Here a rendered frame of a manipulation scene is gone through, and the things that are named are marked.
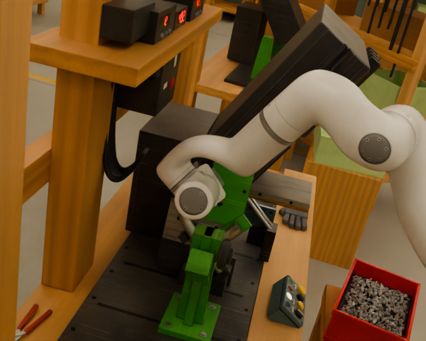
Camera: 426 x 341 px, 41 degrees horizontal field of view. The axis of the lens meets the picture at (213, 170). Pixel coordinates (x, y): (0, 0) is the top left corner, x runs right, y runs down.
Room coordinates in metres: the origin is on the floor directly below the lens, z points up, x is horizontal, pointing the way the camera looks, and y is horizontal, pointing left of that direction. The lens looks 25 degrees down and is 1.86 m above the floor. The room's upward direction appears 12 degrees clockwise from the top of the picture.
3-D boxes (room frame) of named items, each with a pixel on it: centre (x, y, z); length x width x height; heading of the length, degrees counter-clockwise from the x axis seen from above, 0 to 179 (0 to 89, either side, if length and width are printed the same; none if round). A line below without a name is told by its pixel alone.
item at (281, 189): (1.56, -0.11, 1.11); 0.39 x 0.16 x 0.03; 83
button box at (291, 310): (1.27, -0.28, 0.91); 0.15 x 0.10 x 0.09; 173
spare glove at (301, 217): (1.80, -0.32, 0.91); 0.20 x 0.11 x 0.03; 174
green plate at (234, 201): (1.42, -0.06, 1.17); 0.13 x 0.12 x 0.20; 173
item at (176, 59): (1.41, 0.22, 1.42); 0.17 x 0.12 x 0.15; 173
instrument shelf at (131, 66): (1.53, 0.26, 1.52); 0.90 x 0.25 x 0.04; 173
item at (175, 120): (1.62, 0.12, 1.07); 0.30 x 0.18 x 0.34; 173
